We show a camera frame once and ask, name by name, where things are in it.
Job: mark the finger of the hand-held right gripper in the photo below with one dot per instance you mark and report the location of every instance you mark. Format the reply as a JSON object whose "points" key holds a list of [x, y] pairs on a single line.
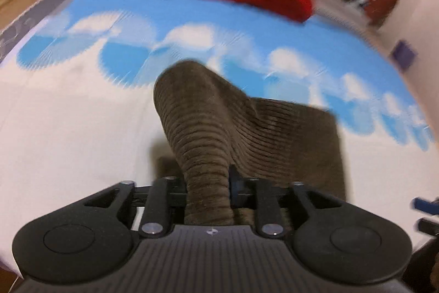
{"points": [[425, 204], [428, 226]]}

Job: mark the dark red pillow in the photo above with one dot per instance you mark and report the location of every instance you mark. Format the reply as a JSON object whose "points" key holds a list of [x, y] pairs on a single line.
{"points": [[380, 3]]}

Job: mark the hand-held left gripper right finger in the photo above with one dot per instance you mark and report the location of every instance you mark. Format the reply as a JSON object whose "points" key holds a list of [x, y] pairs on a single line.
{"points": [[236, 190]]}

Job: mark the blue white printed bedsheet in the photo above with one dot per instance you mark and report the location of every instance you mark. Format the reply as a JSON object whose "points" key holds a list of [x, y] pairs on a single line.
{"points": [[85, 100]]}

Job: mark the purple box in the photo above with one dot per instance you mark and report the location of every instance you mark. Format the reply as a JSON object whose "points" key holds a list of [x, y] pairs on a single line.
{"points": [[404, 54]]}

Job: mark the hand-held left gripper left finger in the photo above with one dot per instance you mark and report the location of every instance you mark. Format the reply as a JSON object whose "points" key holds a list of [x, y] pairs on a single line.
{"points": [[159, 200]]}

